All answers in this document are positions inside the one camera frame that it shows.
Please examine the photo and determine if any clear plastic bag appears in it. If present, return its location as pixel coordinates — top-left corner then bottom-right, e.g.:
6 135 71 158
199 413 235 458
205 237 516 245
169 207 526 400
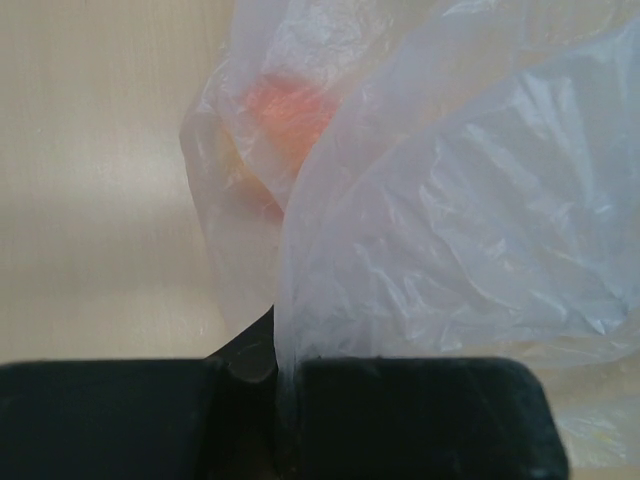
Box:
180 1 639 468

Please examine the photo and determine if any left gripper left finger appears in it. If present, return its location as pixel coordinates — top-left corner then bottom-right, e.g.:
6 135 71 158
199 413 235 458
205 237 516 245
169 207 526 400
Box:
1 313 277 479

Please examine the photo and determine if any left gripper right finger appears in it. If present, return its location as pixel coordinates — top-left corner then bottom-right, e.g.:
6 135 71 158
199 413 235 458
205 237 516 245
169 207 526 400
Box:
299 358 570 479

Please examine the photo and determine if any small peach fruit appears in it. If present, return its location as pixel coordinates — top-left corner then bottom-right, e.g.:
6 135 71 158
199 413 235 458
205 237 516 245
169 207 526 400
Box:
228 74 341 224

